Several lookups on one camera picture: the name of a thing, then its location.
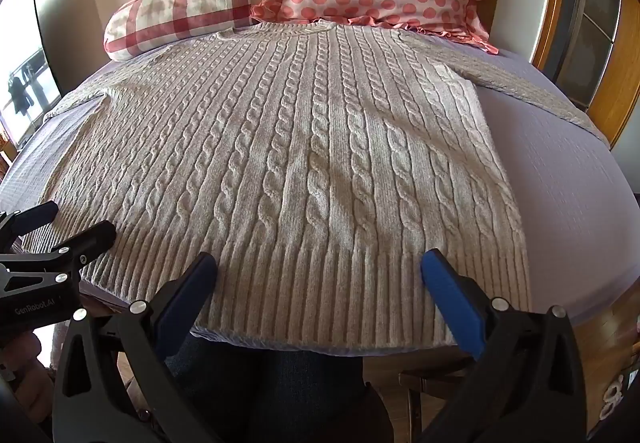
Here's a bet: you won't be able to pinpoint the dark framed window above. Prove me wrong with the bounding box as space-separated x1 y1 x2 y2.
0 0 62 150

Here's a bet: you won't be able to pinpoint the bed with lavender sheet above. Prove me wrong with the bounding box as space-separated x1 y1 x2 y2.
0 42 640 355

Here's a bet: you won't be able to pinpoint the red checked pillow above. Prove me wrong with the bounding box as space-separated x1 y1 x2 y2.
103 0 267 61

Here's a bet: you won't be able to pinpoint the beige cable knit sweater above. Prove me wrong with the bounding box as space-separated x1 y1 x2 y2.
22 20 612 355

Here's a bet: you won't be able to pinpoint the person's left hand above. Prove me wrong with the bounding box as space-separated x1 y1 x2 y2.
0 332 54 410

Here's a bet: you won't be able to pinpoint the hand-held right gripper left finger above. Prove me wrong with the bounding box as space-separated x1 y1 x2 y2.
52 252 221 443

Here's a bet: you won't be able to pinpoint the person's legs in blue jeans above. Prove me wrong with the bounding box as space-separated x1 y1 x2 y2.
164 335 398 443

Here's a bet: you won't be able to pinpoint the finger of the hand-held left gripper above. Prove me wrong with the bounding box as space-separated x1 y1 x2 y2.
0 201 60 245
0 221 117 293

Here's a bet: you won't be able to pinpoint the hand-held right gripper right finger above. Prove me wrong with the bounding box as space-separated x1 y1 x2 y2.
414 248 586 443

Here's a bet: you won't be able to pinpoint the brown wooden stool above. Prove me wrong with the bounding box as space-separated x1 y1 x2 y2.
398 363 473 426

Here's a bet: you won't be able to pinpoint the wooden cabinet with glass doors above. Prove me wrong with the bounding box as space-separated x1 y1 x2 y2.
555 0 640 146

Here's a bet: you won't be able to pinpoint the white slipper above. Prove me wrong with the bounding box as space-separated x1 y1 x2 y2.
597 372 628 420

